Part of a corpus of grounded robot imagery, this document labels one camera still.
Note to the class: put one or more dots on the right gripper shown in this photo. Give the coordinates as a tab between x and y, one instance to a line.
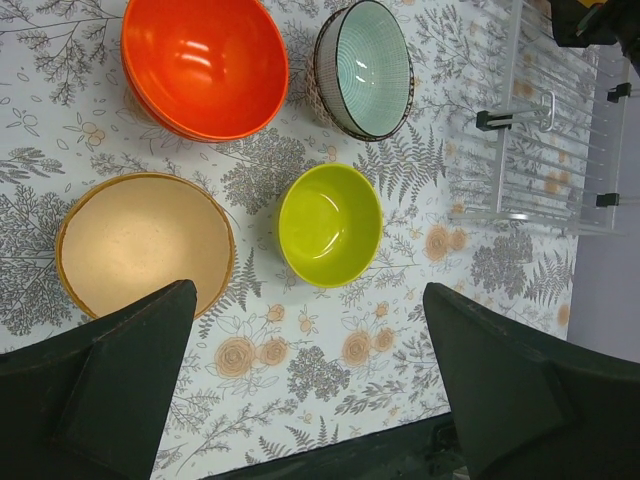
579	24

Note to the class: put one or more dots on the pale green bowl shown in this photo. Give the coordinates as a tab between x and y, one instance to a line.
363	71

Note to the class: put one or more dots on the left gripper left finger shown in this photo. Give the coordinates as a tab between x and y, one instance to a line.
92	403

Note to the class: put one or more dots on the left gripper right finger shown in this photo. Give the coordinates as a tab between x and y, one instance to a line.
527	405

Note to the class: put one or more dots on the lime green bowl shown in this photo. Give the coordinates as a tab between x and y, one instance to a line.
329	225

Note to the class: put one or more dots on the orange bowl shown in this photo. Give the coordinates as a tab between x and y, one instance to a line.
214	71
143	112

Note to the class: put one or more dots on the beige bowl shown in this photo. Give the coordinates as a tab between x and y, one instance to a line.
134	234

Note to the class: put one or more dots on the metal dish rack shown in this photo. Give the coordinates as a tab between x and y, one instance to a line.
546	140

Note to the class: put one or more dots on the patterned brown white bowl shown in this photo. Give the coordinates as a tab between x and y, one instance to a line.
314	100

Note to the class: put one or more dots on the floral table mat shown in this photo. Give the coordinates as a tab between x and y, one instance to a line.
277	366

